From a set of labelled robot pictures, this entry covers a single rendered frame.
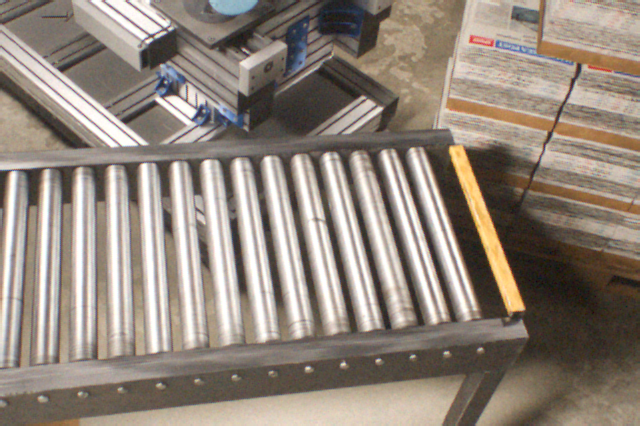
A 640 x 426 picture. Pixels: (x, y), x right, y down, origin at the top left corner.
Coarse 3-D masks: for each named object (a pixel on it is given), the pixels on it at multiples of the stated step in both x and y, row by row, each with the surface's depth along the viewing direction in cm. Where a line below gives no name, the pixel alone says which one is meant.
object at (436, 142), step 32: (448, 128) 184; (0, 160) 165; (32, 160) 166; (64, 160) 167; (96, 160) 168; (128, 160) 169; (160, 160) 170; (192, 160) 171; (224, 160) 173; (256, 160) 174; (288, 160) 176; (448, 160) 186; (0, 192) 168; (32, 192) 170; (64, 192) 172
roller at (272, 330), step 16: (240, 160) 172; (240, 176) 169; (240, 192) 167; (256, 192) 168; (240, 208) 165; (256, 208) 165; (240, 224) 163; (256, 224) 162; (240, 240) 161; (256, 240) 159; (256, 256) 157; (256, 272) 154; (256, 288) 152; (272, 288) 154; (256, 304) 150; (272, 304) 151; (256, 320) 149; (272, 320) 148; (256, 336) 147; (272, 336) 146
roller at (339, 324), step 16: (304, 160) 174; (304, 176) 171; (304, 192) 168; (304, 208) 166; (320, 208) 166; (304, 224) 165; (320, 224) 163; (320, 240) 161; (320, 256) 158; (320, 272) 156; (336, 272) 157; (320, 288) 154; (336, 288) 154; (320, 304) 153; (336, 304) 152; (336, 320) 149
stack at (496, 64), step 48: (480, 0) 212; (528, 0) 214; (480, 48) 200; (528, 48) 201; (480, 96) 212; (528, 96) 208; (576, 96) 206; (624, 96) 203; (480, 144) 224; (528, 144) 220; (576, 144) 216; (480, 192) 239; (528, 192) 235; (624, 192) 227; (480, 240) 254; (576, 240) 245; (624, 240) 240; (624, 288) 259
